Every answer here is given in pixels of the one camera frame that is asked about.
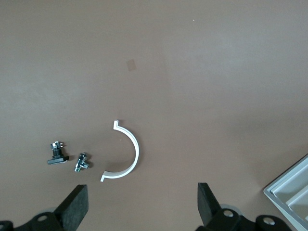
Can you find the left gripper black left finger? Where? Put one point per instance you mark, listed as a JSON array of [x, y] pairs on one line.
[[72, 207]]

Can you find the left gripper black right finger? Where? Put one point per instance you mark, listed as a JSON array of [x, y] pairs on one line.
[[209, 207]]

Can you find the white drawer cabinet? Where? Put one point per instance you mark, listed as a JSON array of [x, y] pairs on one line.
[[270, 193]]

